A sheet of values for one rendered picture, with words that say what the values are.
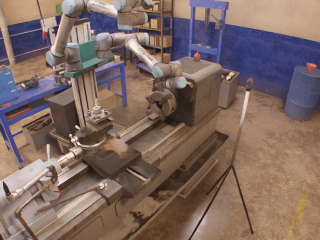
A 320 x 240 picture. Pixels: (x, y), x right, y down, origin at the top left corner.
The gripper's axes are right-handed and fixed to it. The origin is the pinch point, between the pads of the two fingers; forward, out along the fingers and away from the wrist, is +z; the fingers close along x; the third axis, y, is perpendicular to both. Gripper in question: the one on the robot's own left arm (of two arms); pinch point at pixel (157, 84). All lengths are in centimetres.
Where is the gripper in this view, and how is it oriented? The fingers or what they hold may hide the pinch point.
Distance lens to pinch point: 209.1
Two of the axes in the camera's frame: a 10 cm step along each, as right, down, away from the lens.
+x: 7.6, -4.0, 5.1
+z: -5.8, -0.8, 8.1
